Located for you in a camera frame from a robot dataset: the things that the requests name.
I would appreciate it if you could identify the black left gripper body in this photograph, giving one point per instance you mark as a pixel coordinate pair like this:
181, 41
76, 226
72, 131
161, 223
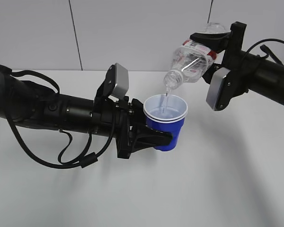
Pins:
112, 119

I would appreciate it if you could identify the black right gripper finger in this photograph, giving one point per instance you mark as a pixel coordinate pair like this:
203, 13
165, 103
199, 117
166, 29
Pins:
207, 76
215, 42

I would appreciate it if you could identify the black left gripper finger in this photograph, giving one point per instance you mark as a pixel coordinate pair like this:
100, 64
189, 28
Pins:
144, 137
138, 113

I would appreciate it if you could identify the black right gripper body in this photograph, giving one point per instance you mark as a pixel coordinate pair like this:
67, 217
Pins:
234, 58

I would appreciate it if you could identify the clear Wahaha water bottle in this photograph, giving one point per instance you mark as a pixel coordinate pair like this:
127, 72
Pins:
191, 60

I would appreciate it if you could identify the blue paper cup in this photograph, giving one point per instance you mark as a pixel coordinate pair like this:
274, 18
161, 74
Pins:
166, 114

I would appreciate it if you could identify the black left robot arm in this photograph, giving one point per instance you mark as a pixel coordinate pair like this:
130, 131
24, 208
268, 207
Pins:
34, 101

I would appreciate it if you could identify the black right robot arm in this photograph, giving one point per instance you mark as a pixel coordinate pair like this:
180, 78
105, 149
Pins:
257, 69

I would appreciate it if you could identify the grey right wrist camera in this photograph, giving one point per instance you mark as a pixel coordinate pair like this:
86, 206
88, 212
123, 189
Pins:
225, 85

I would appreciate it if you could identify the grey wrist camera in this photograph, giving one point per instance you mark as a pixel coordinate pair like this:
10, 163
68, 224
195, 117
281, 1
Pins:
116, 84
225, 85

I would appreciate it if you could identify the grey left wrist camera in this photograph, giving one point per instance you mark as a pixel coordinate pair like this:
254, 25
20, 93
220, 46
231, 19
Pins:
116, 84

